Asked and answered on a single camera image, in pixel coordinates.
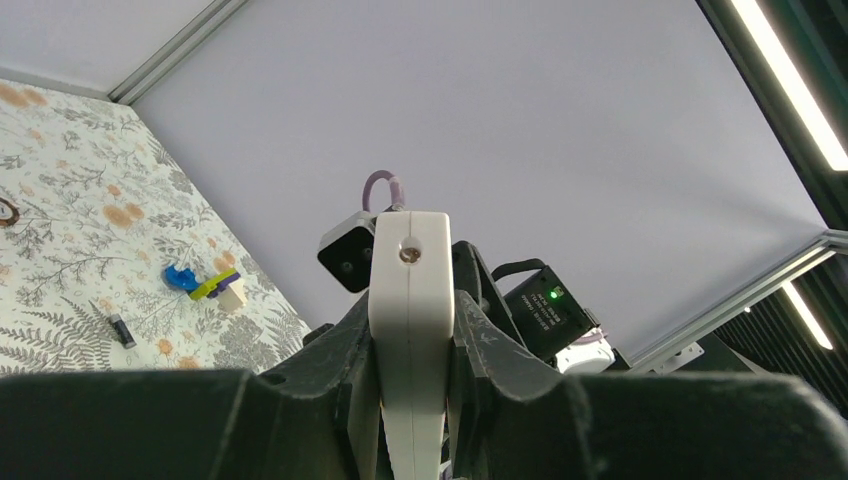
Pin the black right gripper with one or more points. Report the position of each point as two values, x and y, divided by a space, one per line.
489 366

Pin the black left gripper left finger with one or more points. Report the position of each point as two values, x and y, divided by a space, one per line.
219 424

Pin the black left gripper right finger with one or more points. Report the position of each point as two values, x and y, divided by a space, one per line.
676 427

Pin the white remote control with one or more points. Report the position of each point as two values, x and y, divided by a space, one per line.
411 311

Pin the black AAA battery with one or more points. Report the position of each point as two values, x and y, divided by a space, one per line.
121 329

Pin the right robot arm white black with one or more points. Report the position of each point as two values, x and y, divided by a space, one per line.
546 314

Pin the beige wooden block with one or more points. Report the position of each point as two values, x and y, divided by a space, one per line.
233 296

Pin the yellow green toy piece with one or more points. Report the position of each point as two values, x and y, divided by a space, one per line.
207 289

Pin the purple toy piece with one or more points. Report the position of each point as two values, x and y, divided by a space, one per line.
225 282

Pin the blue plastic toy piece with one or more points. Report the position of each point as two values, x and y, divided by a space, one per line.
181 279

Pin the floral patterned table mat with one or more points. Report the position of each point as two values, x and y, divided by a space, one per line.
93 209

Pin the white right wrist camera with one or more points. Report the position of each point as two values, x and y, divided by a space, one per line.
346 251

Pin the aluminium frame post right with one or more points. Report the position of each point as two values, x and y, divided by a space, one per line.
177 49

